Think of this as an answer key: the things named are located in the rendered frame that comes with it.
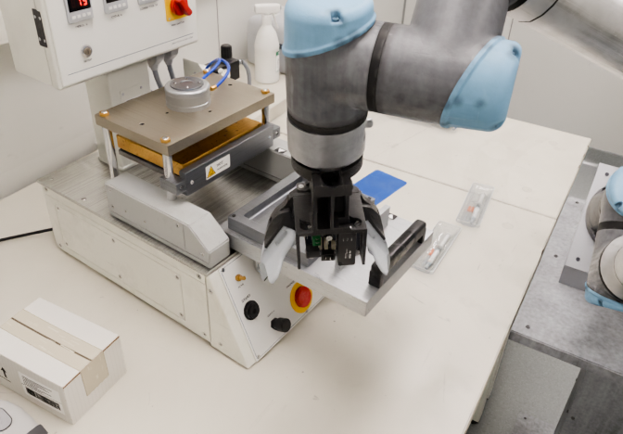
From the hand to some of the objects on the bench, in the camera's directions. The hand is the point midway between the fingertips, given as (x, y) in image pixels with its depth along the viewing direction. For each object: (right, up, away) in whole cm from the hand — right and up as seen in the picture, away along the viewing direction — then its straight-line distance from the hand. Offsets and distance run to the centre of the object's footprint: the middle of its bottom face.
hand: (324, 271), depth 73 cm
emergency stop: (-3, -11, +40) cm, 42 cm away
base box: (-23, -3, +55) cm, 60 cm away
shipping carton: (-44, -21, +27) cm, 56 cm away
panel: (-2, -13, +40) cm, 42 cm away
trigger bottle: (-16, +49, +125) cm, 135 cm away
